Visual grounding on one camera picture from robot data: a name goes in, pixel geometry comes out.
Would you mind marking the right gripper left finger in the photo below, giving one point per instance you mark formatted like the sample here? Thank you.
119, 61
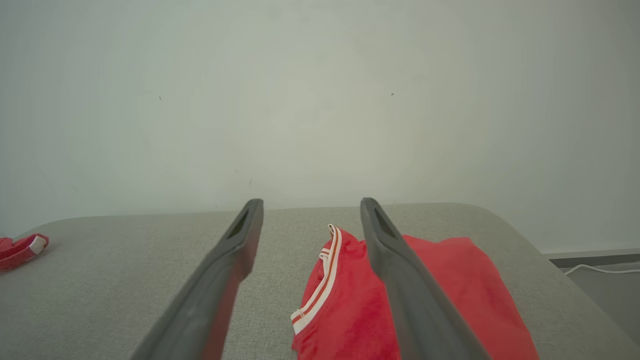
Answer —
210, 295

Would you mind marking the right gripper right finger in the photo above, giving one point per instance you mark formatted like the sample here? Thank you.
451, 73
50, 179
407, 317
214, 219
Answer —
420, 300

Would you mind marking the red basketball jersey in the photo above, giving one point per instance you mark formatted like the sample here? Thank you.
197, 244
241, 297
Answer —
450, 280

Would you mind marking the red shorts with white stripe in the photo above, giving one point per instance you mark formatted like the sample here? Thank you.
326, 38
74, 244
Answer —
20, 250

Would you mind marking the dark wall baseboard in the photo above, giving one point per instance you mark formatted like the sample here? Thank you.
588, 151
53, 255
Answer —
595, 259

